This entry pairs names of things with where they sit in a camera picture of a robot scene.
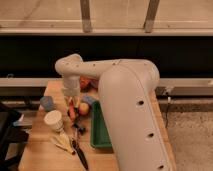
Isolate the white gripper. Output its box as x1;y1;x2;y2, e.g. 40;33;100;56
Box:
62;77;80;97

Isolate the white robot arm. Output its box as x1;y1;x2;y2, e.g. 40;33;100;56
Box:
55;54;173;171

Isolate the blue-grey cup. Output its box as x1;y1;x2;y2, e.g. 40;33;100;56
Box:
40;96;54;112

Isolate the white paper cup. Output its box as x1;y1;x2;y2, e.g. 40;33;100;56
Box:
44;110;64;132

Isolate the red bowl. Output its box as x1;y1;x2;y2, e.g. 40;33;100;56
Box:
80;77;91;90

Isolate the peach fruit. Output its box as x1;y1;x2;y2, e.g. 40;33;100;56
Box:
78;102;90;116

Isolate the blue cloth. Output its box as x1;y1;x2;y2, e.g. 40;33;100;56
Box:
81;95;96;105

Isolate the purple plate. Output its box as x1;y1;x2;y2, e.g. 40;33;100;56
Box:
90;79;99;89

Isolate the small dark utensil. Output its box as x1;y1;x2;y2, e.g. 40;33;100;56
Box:
72;122;86;134

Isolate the green plastic tray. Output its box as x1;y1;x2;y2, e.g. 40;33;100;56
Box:
90;101;112;148

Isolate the black chair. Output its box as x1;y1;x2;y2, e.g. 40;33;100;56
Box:
0;101;29;171

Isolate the black handled knife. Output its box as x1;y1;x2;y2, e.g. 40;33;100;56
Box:
71;128;89;171

